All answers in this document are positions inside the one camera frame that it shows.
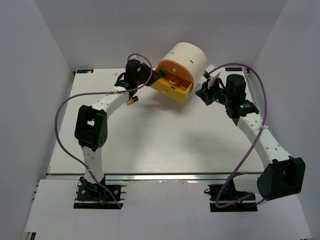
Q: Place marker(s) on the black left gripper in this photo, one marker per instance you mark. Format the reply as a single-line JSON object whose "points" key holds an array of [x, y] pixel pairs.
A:
{"points": [[154, 78]]}

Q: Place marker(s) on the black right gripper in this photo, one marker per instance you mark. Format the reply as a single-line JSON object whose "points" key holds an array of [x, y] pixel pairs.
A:
{"points": [[203, 93]]}

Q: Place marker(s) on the yellow drawer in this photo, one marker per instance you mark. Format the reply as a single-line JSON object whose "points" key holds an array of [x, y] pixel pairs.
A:
{"points": [[182, 90]]}

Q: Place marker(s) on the peach round powder puff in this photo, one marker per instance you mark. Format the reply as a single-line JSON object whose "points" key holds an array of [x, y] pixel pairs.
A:
{"points": [[174, 81]]}

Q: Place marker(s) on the orange top drawer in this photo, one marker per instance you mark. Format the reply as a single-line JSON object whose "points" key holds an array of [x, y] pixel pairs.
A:
{"points": [[176, 68]]}

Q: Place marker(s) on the gold lipstick tube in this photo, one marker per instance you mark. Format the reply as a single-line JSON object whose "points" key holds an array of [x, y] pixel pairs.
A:
{"points": [[132, 100]]}

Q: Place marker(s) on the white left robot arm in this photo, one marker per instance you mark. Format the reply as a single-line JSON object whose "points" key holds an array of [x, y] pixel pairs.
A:
{"points": [[91, 128]]}

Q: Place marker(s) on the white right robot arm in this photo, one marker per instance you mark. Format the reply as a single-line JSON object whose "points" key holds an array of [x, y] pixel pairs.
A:
{"points": [[283, 174]]}

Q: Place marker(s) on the blue right corner label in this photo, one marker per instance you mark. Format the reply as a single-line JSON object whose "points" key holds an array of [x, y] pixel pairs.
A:
{"points": [[233, 69]]}

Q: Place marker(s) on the blue corner label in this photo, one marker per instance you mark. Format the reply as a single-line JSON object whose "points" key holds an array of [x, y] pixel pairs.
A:
{"points": [[233, 69], [84, 71]]}

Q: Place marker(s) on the cream cylindrical drawer organizer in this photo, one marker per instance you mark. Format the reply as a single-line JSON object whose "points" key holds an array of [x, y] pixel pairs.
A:
{"points": [[189, 56]]}

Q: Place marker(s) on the blue left corner label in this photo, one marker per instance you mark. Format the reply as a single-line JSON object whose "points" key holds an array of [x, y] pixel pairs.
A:
{"points": [[84, 71]]}

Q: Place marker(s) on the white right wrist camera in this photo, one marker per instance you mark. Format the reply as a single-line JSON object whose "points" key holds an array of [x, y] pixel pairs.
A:
{"points": [[211, 74]]}

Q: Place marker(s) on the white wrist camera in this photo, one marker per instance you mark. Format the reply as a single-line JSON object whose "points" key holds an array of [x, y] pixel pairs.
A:
{"points": [[134, 56], [211, 74]]}

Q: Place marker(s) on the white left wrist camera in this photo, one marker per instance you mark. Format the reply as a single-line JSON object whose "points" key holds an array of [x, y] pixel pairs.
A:
{"points": [[134, 56]]}

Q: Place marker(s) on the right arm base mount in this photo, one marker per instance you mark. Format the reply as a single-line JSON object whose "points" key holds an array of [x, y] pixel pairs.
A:
{"points": [[229, 195]]}

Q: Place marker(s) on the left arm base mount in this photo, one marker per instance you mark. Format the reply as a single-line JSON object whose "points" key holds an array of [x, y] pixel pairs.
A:
{"points": [[92, 196]]}

